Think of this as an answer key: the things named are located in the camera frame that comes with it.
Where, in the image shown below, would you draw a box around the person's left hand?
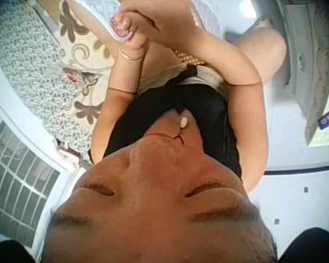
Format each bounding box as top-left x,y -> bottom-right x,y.
121,18 -> 151,59

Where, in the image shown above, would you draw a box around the person's right hand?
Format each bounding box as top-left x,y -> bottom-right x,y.
117,0 -> 207,42

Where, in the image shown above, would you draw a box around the white pink floral cloth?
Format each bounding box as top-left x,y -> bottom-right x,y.
68,0 -> 134,44

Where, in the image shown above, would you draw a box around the cream brown floral bedsheet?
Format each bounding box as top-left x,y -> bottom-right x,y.
52,0 -> 121,150

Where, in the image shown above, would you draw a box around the yellow woven mat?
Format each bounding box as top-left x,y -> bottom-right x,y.
172,0 -> 228,68

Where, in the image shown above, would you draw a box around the white lace patterned cover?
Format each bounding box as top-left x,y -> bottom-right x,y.
0,0 -> 99,156

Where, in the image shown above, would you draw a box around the white round object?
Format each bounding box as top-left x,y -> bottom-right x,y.
238,0 -> 260,19

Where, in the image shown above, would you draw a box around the person's legs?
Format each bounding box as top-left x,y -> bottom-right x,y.
137,16 -> 288,96

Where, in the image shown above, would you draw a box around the pink cloth heap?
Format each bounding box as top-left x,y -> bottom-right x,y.
53,139 -> 83,171

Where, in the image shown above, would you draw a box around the white cabinet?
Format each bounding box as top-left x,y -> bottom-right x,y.
276,0 -> 329,150

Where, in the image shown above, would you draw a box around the window with metal grille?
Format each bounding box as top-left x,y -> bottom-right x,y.
0,104 -> 61,247

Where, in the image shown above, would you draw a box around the thin gold bracelet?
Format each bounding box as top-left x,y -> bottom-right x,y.
118,49 -> 145,61

